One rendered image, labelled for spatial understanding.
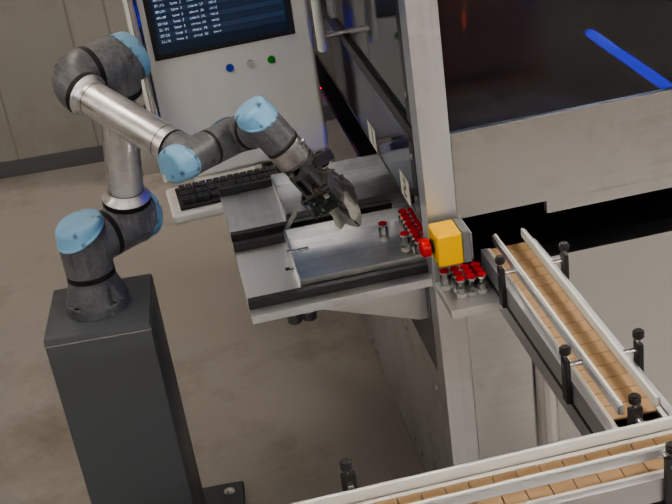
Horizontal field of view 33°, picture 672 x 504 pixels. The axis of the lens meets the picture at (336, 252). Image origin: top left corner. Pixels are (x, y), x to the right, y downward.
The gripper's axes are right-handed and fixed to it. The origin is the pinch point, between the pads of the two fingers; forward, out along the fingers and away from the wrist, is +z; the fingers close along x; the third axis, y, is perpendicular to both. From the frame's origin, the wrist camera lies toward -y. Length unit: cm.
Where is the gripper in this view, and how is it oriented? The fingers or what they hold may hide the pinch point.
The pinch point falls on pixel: (356, 219)
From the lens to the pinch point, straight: 243.3
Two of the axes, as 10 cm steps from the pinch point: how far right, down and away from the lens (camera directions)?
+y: -0.3, 6.0, -8.0
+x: 7.9, -4.7, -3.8
